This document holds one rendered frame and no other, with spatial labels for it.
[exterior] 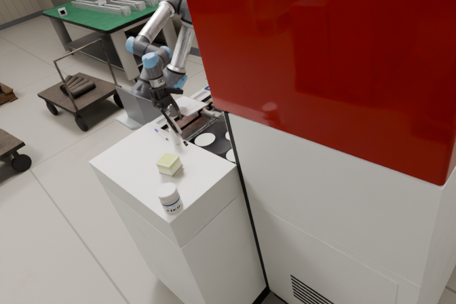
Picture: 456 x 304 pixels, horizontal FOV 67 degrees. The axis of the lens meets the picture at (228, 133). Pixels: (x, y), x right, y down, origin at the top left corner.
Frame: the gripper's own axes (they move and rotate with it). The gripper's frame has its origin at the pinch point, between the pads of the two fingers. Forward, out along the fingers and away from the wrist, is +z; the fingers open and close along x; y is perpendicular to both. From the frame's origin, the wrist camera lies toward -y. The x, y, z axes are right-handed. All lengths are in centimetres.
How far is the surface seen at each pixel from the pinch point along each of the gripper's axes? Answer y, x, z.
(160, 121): 8.2, -0.5, -1.2
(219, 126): -9.0, 24.3, 4.5
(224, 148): 2.3, 38.8, 4.5
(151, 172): 34.8, 29.3, -2.1
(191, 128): -2.2, 9.6, 6.4
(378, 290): 13, 116, 26
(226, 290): 36, 58, 58
